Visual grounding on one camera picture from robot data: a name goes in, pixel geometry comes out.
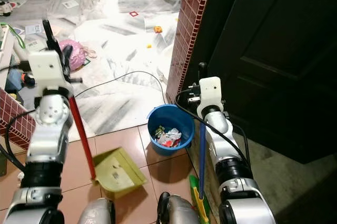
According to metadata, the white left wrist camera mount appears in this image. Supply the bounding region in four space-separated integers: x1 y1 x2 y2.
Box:
28 50 72 98

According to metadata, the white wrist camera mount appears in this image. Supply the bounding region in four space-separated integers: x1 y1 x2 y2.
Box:
197 76 222 119
28 50 72 98

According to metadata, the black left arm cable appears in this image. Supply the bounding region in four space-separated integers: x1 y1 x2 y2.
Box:
4 109 35 169

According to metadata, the pink patterned bag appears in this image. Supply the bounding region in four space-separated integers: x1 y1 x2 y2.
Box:
58 39 96 72

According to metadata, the mixed trash pile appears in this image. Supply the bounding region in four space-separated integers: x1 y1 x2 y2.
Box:
153 125 182 148

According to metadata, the black panelled door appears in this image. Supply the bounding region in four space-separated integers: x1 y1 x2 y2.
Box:
187 0 337 164

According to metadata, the white toy car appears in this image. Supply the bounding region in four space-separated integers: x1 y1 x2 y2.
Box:
0 2 14 17

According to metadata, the blue and orange tool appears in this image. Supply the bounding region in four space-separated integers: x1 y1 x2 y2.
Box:
5 69 32 93

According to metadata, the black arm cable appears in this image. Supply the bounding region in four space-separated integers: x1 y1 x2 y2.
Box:
175 90 251 161
4 109 35 169

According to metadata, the yellow-green dustpan with red handle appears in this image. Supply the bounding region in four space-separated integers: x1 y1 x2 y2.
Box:
67 95 147 192

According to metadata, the white paper sheet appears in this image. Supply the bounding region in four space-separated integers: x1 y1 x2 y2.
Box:
62 0 80 9

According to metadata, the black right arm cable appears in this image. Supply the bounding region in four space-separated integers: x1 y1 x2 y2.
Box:
175 90 251 161

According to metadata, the silver left robot leg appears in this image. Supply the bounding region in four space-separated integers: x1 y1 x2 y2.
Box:
82 198 115 224

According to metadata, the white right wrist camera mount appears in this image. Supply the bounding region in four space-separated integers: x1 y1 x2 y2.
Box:
197 76 222 119

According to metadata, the green broom with blue handle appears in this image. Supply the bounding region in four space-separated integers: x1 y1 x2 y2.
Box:
190 121 212 222

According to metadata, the white printed card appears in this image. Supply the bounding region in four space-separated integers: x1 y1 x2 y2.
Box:
25 24 43 35

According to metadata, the blue plastic bucket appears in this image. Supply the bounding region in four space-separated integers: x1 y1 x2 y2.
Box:
147 104 195 156

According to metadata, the thin black floor cable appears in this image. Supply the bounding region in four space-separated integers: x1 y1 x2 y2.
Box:
74 70 166 101

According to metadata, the white board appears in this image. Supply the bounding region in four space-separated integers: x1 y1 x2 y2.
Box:
0 27 32 72

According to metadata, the silver right robot leg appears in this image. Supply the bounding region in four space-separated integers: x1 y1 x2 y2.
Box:
157 192 206 224

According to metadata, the silver robot leg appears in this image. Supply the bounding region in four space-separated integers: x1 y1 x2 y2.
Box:
82 198 115 224
157 192 206 224

